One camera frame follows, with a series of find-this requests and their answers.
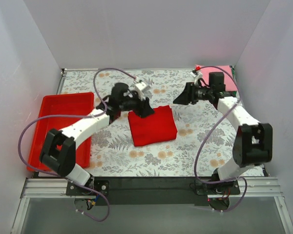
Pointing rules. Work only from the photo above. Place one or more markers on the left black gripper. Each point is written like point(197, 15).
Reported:
point(140, 105)

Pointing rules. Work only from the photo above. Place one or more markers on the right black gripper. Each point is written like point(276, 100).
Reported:
point(191, 92)

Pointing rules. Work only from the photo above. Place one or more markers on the red t shirt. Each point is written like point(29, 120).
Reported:
point(156, 128)

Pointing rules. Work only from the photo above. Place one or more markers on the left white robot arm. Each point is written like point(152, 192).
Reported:
point(59, 149)

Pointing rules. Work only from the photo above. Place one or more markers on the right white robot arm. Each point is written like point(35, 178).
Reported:
point(253, 142)

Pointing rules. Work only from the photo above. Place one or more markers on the pink folded t shirt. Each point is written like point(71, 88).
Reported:
point(228, 76)

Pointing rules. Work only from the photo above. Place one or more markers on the green folded t shirt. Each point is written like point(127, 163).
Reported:
point(233, 82)

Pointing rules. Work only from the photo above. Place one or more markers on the floral patterned table mat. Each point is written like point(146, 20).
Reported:
point(204, 141)

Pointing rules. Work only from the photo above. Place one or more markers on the red plastic tray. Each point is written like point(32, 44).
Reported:
point(64, 104)

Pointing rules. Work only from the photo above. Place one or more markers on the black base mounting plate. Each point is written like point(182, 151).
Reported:
point(160, 190)

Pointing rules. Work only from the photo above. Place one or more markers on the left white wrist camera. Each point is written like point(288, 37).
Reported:
point(140, 87)

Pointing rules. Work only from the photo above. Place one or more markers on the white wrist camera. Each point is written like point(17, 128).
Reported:
point(140, 87)
point(198, 76)

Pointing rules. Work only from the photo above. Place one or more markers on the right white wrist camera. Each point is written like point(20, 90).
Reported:
point(198, 76)

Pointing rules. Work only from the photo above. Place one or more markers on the aluminium frame rail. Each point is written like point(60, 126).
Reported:
point(51, 206)

